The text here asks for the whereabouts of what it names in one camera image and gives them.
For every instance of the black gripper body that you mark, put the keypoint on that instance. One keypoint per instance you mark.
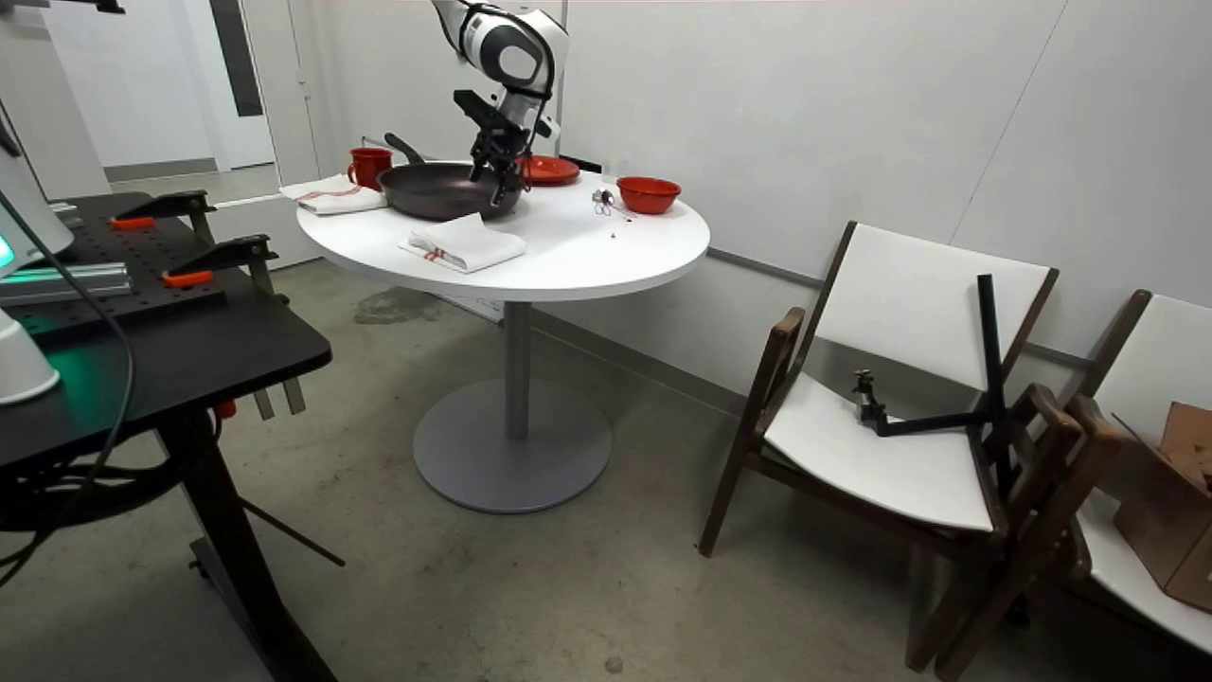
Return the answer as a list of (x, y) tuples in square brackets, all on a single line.
[(503, 148)]

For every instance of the black frying pan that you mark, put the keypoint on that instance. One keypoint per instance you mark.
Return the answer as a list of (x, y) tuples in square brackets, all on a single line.
[(431, 189)]

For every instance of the round white pedestal table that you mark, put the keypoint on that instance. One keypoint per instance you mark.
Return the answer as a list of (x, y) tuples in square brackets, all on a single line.
[(594, 250)]

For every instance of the brown cardboard box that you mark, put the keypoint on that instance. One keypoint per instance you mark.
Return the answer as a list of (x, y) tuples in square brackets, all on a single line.
[(1167, 496)]

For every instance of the black metal stand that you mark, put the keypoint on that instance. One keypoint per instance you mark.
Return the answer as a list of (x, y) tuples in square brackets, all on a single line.
[(991, 366)]

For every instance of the red mug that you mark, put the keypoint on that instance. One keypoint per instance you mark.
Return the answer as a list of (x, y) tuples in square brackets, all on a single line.
[(368, 169)]

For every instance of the dark narrow door window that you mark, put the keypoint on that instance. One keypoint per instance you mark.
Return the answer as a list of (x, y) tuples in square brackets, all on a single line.
[(236, 59)]

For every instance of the black desk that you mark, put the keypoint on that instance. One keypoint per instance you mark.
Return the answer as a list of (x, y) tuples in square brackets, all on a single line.
[(190, 354)]

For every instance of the white cloth with red print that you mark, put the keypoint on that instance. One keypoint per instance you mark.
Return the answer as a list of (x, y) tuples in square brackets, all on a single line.
[(332, 193)]

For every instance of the wooden chair with cardboard box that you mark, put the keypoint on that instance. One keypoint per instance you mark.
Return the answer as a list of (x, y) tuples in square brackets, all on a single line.
[(1167, 346)]

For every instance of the small metal utensil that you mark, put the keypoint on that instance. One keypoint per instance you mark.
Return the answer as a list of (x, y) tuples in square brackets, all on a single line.
[(605, 197)]

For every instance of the white tilted panel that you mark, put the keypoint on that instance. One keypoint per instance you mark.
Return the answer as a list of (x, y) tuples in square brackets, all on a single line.
[(28, 208)]

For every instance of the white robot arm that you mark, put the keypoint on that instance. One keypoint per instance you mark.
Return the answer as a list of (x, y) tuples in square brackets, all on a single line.
[(512, 49)]

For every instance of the wooden chair with white cushions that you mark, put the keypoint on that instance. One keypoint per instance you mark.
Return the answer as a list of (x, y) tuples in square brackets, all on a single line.
[(883, 455)]

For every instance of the red bowl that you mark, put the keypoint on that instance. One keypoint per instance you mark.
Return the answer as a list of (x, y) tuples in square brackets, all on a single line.
[(650, 193)]

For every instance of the white folded cloth red stripes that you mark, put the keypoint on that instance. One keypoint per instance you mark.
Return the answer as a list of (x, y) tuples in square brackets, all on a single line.
[(465, 245)]

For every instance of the white rounded device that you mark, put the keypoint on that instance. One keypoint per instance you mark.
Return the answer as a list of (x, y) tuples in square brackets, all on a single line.
[(19, 366)]

